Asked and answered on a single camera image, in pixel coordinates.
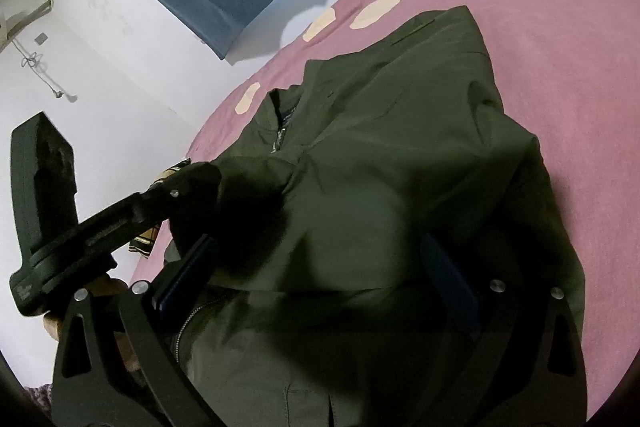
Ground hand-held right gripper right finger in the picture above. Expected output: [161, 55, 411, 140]
[380, 232, 588, 427]

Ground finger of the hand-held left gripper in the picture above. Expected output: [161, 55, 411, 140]
[150, 161, 223, 249]

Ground hanging wall cable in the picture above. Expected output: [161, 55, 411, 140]
[14, 34, 78, 102]

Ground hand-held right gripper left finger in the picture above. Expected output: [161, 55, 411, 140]
[52, 234, 226, 427]

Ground pink bed sheet cream spots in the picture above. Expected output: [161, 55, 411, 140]
[131, 0, 640, 423]

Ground dark patterned cloth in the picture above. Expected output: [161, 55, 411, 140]
[22, 384, 55, 420]

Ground dark green jacket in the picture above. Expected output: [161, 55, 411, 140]
[165, 5, 587, 427]

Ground striped yellow black cloth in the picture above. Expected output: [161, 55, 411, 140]
[129, 159, 193, 260]

